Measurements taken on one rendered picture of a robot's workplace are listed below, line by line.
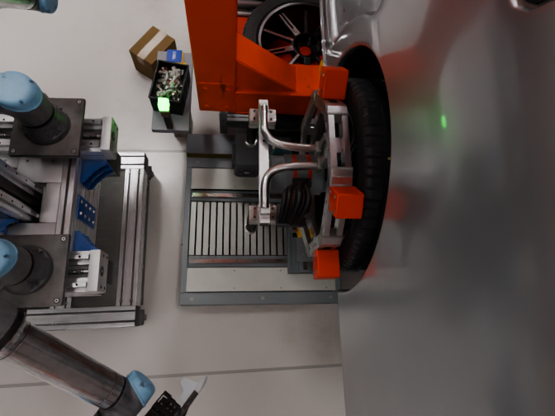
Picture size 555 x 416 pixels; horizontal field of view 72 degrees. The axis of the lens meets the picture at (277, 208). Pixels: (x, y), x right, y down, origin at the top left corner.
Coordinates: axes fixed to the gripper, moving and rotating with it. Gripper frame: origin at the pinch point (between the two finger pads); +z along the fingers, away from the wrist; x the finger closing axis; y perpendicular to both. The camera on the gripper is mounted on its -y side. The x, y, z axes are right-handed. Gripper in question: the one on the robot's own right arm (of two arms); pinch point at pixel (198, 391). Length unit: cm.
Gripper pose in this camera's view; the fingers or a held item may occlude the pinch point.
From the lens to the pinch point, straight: 123.4
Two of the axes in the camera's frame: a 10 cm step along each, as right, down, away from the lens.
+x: -4.8, 7.8, 4.1
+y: -8.1, -5.7, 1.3
